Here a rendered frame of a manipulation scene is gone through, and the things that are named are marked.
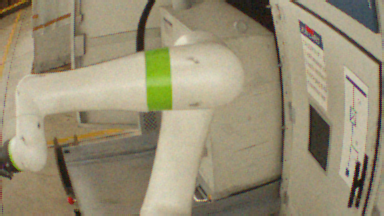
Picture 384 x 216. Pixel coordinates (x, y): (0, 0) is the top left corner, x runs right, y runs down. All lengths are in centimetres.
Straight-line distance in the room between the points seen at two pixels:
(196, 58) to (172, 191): 36
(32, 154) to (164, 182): 43
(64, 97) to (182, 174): 38
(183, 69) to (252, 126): 68
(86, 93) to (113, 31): 127
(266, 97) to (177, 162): 48
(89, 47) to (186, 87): 135
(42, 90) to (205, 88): 35
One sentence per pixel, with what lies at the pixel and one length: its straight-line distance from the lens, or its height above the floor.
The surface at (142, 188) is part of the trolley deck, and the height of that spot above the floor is 85.
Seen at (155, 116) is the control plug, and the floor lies 101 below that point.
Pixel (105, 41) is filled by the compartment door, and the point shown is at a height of 121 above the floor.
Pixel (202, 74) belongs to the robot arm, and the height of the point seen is 150.
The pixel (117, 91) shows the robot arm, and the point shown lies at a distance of 122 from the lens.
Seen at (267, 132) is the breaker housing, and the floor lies 109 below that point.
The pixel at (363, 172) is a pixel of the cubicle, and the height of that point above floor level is 128.
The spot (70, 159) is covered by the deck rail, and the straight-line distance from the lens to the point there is 237.
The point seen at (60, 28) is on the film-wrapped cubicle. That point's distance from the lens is 583.
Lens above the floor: 194
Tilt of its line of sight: 24 degrees down
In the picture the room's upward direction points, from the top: 6 degrees counter-clockwise
